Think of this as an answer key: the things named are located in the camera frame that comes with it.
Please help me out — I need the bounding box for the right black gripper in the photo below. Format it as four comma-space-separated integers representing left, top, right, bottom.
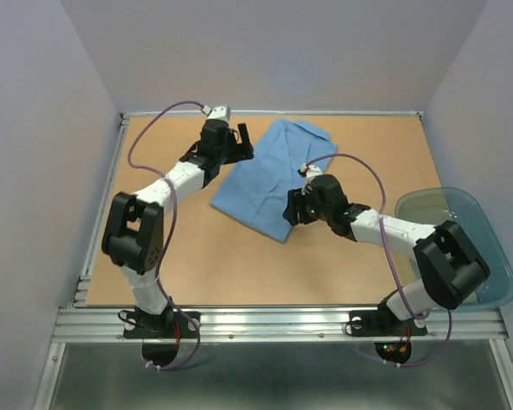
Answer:
280, 186, 331, 226

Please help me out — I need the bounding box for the blue long sleeve shirt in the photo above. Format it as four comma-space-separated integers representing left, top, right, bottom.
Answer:
210, 120, 338, 243

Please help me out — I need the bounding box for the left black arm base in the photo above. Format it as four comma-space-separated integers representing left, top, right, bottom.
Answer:
117, 307, 200, 371

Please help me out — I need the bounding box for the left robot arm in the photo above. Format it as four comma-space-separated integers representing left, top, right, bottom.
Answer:
101, 118, 254, 338

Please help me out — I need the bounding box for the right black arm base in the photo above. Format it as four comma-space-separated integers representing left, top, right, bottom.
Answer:
343, 310, 428, 365

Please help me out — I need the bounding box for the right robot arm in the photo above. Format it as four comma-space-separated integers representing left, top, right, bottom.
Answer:
283, 174, 491, 334

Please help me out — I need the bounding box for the translucent teal plastic bin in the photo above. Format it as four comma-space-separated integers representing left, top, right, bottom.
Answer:
395, 187, 513, 312

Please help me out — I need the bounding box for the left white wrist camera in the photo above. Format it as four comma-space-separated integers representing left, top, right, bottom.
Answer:
201, 104, 231, 123

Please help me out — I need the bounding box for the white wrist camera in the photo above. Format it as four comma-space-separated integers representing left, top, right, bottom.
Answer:
201, 104, 231, 123
298, 164, 323, 185

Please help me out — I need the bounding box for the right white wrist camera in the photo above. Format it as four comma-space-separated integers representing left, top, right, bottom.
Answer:
298, 164, 323, 185

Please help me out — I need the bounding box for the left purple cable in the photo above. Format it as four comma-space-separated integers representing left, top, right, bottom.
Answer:
127, 100, 210, 372

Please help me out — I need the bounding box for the aluminium mounting rail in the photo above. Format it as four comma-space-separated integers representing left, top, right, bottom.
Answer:
33, 303, 508, 409

